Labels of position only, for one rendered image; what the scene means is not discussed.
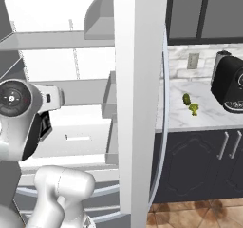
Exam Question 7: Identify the green cucumber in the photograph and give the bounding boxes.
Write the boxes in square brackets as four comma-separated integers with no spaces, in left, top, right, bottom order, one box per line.
[182,93,192,106]

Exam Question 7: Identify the silver cupboard handle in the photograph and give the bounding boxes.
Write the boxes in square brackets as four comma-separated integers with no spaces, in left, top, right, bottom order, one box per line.
[229,129,243,161]
[217,130,230,161]

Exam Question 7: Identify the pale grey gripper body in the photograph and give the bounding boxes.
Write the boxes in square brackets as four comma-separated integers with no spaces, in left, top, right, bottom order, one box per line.
[56,86,65,108]

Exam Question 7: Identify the white fridge drawer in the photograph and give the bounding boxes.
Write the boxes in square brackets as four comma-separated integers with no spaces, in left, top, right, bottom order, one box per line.
[31,117,112,160]

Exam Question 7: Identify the black coffee machine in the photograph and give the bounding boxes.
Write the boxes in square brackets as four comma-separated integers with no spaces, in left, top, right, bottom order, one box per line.
[210,49,243,114]

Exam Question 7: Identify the grey wall socket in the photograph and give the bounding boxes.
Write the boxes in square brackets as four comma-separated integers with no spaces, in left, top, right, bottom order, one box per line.
[186,52,200,70]

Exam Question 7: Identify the dark lower cupboard door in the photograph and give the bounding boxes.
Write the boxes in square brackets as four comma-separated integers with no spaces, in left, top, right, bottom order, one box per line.
[217,128,243,200]
[151,129,232,204]

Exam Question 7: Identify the grey fridge shelf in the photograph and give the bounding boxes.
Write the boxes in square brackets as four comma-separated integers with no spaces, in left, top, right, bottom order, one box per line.
[0,29,116,51]
[30,78,110,106]

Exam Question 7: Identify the grey upper cupboard door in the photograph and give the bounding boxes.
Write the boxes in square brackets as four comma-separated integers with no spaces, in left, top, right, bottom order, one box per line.
[166,0,207,46]
[198,0,243,45]

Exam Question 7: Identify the grey fridge door bin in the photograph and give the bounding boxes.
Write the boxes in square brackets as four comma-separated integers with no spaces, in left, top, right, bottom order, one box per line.
[83,0,116,42]
[104,121,120,165]
[101,69,119,120]

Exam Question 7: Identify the curved grey fridge drawer handle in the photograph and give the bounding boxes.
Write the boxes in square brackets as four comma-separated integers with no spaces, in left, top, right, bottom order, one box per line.
[14,181,122,199]

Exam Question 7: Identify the green broccoli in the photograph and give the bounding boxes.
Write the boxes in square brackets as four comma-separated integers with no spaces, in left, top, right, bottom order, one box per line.
[188,103,200,117]

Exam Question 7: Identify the white open fridge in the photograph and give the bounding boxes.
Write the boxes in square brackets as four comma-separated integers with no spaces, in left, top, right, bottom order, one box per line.
[0,0,171,228]

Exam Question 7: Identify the curved grey fridge door handle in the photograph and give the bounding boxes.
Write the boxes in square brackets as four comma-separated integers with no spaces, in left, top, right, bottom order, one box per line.
[146,25,171,213]

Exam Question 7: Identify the white fridge door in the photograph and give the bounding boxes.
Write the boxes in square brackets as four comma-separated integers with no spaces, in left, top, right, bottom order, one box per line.
[113,0,170,228]

